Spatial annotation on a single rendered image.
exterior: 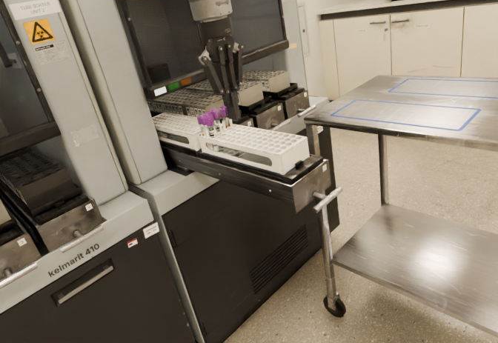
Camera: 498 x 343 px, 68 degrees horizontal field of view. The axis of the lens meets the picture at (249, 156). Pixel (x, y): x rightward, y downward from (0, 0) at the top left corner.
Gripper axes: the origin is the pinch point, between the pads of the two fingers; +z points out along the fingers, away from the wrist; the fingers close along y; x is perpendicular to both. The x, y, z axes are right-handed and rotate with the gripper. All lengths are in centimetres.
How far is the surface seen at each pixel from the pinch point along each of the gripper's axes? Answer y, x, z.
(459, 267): 45, -39, 66
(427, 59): 229, 44, 47
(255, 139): -0.9, -7.0, 7.8
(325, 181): 4.9, -21.9, 18.6
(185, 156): -6.7, 17.2, 14.5
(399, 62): 229, 66, 49
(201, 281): -13, 18, 57
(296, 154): 0.0, -18.4, 10.0
